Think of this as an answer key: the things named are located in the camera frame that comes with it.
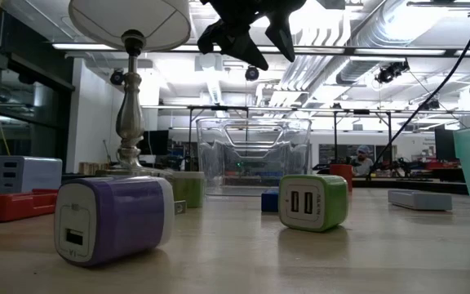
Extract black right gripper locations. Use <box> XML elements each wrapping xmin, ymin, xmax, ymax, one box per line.
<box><xmin>197</xmin><ymin>0</ymin><xmax>308</xmax><ymax>71</ymax></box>

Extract red cube charger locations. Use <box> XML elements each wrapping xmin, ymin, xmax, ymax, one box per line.
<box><xmin>329</xmin><ymin>163</ymin><xmax>353</xmax><ymax>193</ymax></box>

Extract blue digital clock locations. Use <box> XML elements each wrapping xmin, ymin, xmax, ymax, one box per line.
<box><xmin>260</xmin><ymin>188</ymin><xmax>280</xmax><ymax>214</ymax></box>

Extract green white cube charger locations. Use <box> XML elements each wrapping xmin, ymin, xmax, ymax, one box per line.
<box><xmin>277</xmin><ymin>174</ymin><xmax>349</xmax><ymax>233</ymax></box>
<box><xmin>165</xmin><ymin>170</ymin><xmax>206</xmax><ymax>209</ymax></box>

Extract purple white cube charger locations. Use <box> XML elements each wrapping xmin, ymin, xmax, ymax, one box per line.
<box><xmin>53</xmin><ymin>175</ymin><xmax>188</xmax><ymax>269</ymax></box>

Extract white digital clock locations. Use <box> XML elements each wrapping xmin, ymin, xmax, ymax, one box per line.
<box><xmin>388</xmin><ymin>189</ymin><xmax>453</xmax><ymax>212</ymax></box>

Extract long ceiling light bar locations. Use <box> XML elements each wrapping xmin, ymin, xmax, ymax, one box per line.
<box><xmin>51</xmin><ymin>42</ymin><xmax>470</xmax><ymax>58</ymax></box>

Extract clear plastic bin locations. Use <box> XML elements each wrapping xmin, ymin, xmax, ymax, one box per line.
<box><xmin>196</xmin><ymin>117</ymin><xmax>313</xmax><ymax>197</ymax></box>

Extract black ceiling spotlight cluster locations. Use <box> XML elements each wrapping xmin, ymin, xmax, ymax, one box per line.
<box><xmin>375</xmin><ymin>60</ymin><xmax>410</xmax><ymax>85</ymax></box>

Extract black computer monitor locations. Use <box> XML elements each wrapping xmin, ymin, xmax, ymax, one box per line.
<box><xmin>434</xmin><ymin>128</ymin><xmax>456</xmax><ymax>162</ymax></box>
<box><xmin>143</xmin><ymin>129</ymin><xmax>170</xmax><ymax>155</ymax></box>

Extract table lamp with white shade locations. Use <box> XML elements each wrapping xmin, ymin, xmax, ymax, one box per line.
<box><xmin>68</xmin><ymin>0</ymin><xmax>192</xmax><ymax>180</ymax></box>

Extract seated person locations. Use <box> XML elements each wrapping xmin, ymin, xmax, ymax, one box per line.
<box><xmin>351</xmin><ymin>145</ymin><xmax>375</xmax><ymax>177</ymax></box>

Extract wooden blocks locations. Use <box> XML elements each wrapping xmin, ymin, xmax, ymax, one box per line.
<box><xmin>78</xmin><ymin>161</ymin><xmax>100</xmax><ymax>176</ymax></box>

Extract black background table frame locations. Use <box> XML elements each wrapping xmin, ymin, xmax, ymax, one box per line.
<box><xmin>188</xmin><ymin>105</ymin><xmax>393</xmax><ymax>172</ymax></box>

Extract black camera cable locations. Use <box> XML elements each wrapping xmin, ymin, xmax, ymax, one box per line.
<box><xmin>367</xmin><ymin>0</ymin><xmax>470</xmax><ymax>180</ymax></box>

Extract light blue wall charger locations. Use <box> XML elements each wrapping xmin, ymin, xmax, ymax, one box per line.
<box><xmin>0</xmin><ymin>155</ymin><xmax>64</xmax><ymax>195</ymax></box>

